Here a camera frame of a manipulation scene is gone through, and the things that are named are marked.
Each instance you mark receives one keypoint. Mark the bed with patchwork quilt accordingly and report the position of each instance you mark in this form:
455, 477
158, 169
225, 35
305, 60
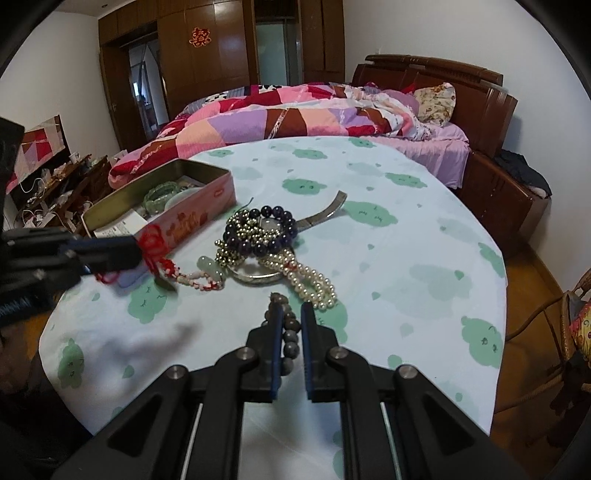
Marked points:
438, 157

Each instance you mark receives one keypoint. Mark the red paper decoration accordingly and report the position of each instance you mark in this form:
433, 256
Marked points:
200, 38

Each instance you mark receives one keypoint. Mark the floral pillow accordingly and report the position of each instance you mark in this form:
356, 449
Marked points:
434, 104

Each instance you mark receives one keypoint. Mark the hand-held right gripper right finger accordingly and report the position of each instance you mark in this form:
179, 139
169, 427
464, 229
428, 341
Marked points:
308, 355

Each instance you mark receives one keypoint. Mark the wooden nightstand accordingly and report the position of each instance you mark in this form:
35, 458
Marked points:
498, 203

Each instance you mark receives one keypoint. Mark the silver bangle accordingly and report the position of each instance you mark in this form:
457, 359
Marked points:
258, 278

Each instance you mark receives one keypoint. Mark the cluttered wooden dresser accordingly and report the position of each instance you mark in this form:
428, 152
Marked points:
69, 184

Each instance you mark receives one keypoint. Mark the dresser mirror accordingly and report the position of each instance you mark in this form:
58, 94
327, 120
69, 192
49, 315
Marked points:
39, 147

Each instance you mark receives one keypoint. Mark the patchwork quilt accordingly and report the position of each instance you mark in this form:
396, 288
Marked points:
240, 124

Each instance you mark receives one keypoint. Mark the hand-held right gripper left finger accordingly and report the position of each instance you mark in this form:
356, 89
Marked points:
276, 355

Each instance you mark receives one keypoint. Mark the white paper card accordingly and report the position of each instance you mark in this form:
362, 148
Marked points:
122, 227

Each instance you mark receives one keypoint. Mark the silver metal band watch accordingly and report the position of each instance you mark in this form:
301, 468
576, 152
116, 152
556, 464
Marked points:
323, 212

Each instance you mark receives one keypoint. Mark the dark clothes pile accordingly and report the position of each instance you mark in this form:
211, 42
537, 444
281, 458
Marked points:
521, 173

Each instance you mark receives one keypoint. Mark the pink tin box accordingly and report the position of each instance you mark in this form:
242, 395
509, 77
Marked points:
203, 203

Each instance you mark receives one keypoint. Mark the brown wooden wardrobe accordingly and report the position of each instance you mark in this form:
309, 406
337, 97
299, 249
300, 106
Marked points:
221, 60

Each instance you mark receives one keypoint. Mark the wooden bed headboard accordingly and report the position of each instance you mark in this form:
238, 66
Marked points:
485, 106

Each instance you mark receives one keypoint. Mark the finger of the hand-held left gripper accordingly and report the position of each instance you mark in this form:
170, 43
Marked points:
41, 237
111, 253

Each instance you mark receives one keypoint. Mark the wicker chair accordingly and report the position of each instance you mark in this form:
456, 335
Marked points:
545, 332

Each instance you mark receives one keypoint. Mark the colourful floral cushion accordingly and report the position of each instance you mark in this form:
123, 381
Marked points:
582, 327

